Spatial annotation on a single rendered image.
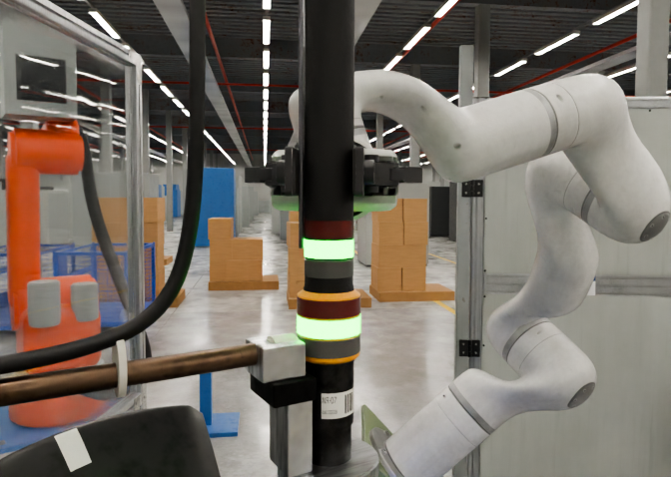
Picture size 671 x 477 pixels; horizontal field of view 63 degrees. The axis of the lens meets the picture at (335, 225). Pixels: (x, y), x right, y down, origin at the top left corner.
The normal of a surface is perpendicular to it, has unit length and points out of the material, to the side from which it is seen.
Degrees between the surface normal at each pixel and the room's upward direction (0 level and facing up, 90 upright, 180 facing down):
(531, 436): 90
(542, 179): 103
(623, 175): 90
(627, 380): 90
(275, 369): 90
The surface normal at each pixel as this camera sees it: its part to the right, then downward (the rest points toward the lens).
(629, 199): -0.07, 0.13
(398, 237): 0.13, 0.05
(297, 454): 0.51, 0.05
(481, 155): 0.33, 0.34
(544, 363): -0.61, -0.45
